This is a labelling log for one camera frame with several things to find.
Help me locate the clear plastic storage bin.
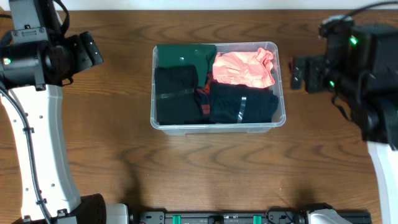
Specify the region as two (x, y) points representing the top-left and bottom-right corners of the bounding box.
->
(150, 42), (286, 135)

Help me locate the black garment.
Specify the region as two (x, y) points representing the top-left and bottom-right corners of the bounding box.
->
(154, 65), (202, 125)

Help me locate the red navy plaid shirt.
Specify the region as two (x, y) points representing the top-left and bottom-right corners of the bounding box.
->
(197, 73), (214, 123)

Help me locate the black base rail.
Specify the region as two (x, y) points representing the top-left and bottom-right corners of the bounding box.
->
(129, 209), (373, 224)

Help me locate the dark navy garment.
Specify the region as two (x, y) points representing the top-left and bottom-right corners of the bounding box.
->
(210, 82), (279, 124)

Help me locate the dark green garment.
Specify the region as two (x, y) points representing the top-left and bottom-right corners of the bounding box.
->
(156, 44), (217, 87)

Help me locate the pink garment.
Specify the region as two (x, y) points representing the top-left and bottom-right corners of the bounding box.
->
(213, 47), (275, 88)

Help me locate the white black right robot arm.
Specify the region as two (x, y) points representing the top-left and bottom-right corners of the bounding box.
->
(290, 15), (397, 223)

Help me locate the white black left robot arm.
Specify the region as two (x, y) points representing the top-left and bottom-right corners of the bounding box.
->
(1, 0), (129, 223)

